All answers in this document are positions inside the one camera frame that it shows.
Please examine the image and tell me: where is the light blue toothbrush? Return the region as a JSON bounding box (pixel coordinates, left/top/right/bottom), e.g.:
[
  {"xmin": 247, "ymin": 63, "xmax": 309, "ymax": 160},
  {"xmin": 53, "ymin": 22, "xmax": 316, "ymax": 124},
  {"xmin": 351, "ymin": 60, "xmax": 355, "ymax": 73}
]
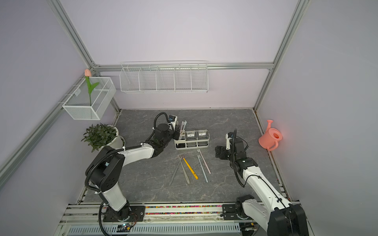
[{"xmin": 179, "ymin": 121, "xmax": 186, "ymax": 139}]

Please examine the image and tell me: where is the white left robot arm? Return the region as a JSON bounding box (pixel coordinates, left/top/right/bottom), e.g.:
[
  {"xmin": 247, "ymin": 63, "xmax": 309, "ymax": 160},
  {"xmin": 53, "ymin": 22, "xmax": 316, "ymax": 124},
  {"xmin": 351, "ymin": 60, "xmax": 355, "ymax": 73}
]
[{"xmin": 85, "ymin": 123, "xmax": 179, "ymax": 221}]

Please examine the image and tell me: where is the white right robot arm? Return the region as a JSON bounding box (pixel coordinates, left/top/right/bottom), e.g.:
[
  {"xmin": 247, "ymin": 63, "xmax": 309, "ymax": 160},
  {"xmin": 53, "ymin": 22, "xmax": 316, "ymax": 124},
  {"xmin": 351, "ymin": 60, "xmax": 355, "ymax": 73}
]
[{"xmin": 215, "ymin": 132, "xmax": 309, "ymax": 236}]

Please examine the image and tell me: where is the white toothbrush holder caddy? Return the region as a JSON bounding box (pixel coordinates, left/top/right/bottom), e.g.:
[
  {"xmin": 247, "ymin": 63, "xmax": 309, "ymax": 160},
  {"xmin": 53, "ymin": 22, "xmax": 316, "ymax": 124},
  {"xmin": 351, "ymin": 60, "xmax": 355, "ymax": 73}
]
[{"xmin": 174, "ymin": 130, "xmax": 210, "ymax": 150}]

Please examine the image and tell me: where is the teal thin toothbrush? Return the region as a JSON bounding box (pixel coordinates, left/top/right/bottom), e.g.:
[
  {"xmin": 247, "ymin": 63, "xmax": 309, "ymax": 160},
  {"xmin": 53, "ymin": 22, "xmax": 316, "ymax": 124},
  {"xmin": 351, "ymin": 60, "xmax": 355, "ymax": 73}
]
[{"xmin": 197, "ymin": 155, "xmax": 208, "ymax": 183}]

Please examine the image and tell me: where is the yellow toothbrush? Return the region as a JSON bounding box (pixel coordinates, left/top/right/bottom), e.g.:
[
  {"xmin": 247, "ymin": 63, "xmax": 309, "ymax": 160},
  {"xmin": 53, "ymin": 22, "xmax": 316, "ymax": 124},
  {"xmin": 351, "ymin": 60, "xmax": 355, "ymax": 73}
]
[{"xmin": 181, "ymin": 155, "xmax": 198, "ymax": 180}]

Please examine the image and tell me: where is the pink watering can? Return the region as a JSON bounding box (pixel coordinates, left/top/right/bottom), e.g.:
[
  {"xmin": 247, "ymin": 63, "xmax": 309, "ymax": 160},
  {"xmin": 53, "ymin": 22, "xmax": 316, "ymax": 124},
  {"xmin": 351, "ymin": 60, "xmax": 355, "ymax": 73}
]
[{"xmin": 258, "ymin": 120, "xmax": 283, "ymax": 151}]

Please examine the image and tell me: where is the potted green plant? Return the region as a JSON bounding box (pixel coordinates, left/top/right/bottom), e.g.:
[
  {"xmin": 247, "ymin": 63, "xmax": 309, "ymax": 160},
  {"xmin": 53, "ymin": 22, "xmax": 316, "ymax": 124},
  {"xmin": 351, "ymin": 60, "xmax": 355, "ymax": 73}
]
[{"xmin": 81, "ymin": 123, "xmax": 125, "ymax": 152}]

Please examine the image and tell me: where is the white mesh basket small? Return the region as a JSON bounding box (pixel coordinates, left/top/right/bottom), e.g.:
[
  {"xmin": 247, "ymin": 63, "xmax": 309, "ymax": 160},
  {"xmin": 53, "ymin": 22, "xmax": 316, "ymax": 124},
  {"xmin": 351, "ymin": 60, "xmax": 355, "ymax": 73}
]
[{"xmin": 62, "ymin": 77, "xmax": 116, "ymax": 121}]

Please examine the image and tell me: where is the pink artificial tulip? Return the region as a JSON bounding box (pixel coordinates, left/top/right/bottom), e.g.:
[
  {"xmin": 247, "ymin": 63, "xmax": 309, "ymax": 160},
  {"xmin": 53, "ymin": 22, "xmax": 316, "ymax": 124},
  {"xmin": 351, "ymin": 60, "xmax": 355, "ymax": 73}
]
[{"xmin": 84, "ymin": 69, "xmax": 99, "ymax": 106}]

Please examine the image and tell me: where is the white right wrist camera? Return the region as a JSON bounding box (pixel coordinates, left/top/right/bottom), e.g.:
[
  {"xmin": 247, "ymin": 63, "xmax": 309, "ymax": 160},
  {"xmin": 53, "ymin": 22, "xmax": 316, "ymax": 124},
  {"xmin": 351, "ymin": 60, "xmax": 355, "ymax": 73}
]
[{"xmin": 225, "ymin": 132, "xmax": 234, "ymax": 150}]

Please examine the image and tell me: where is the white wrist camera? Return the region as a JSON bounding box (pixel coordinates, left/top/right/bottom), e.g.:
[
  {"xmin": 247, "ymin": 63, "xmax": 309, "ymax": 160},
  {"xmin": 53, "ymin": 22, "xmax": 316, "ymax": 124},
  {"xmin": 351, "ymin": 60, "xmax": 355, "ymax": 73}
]
[
  {"xmin": 168, "ymin": 115, "xmax": 178, "ymax": 131},
  {"xmin": 225, "ymin": 132, "xmax": 234, "ymax": 150}
]

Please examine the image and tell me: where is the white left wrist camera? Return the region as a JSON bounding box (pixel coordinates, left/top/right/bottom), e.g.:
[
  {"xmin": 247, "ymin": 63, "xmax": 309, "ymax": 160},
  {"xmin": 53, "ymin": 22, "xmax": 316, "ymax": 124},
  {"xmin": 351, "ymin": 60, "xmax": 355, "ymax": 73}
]
[{"xmin": 168, "ymin": 115, "xmax": 178, "ymax": 131}]

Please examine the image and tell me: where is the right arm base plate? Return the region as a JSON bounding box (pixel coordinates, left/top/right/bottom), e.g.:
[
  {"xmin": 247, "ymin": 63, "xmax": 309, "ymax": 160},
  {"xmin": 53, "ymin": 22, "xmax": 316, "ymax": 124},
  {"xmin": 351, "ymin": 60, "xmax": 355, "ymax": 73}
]
[{"xmin": 220, "ymin": 203, "xmax": 252, "ymax": 220}]

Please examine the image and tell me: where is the white wire basket long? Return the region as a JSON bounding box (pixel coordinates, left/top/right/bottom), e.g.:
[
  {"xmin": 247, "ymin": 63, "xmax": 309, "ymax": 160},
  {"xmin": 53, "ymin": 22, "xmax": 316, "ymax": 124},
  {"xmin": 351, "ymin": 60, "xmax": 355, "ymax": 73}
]
[{"xmin": 120, "ymin": 61, "xmax": 209, "ymax": 93}]

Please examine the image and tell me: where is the white vented cable duct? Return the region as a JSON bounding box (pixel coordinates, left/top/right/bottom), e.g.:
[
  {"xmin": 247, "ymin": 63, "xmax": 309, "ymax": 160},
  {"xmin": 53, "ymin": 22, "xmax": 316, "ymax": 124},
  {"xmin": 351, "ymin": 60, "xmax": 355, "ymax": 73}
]
[{"xmin": 66, "ymin": 222, "xmax": 241, "ymax": 236}]

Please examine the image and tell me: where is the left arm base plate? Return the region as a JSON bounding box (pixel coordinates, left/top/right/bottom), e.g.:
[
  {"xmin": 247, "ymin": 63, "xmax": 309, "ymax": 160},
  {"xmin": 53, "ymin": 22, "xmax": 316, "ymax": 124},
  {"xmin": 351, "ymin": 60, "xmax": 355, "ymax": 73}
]
[{"xmin": 103, "ymin": 205, "xmax": 146, "ymax": 222}]

